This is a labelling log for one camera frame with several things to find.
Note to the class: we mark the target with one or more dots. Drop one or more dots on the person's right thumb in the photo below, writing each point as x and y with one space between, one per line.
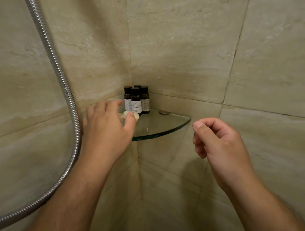
202 135

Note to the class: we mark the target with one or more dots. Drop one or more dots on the person's left hand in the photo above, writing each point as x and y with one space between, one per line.
104 138

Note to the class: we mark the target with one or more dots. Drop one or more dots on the brown bottle black cap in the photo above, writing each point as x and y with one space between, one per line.
137 86

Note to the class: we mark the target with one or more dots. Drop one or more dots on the person's left thumb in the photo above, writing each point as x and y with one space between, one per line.
130 121

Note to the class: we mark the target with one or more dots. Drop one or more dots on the glass corner shelf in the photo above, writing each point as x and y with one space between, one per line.
157 125

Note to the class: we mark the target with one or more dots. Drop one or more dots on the person's right forearm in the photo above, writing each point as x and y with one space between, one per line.
262 209

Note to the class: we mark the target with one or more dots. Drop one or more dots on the person's left forearm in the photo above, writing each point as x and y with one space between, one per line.
78 195

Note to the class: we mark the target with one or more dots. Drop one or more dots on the brown bottle white label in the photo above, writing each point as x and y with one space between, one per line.
136 102
127 100

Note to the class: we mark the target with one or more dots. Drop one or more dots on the person's left little finger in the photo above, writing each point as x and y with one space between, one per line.
84 121

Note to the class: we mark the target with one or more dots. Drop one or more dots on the chrome shelf bracket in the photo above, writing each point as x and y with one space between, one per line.
164 112

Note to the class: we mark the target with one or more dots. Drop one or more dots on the cream soap piece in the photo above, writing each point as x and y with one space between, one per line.
137 116

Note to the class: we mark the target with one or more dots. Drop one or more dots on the person's right hand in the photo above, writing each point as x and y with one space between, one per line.
226 157

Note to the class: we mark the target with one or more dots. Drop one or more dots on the person's left middle finger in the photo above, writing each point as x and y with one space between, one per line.
100 107

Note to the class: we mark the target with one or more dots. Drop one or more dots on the brown bottle grey label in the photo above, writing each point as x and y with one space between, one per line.
145 101

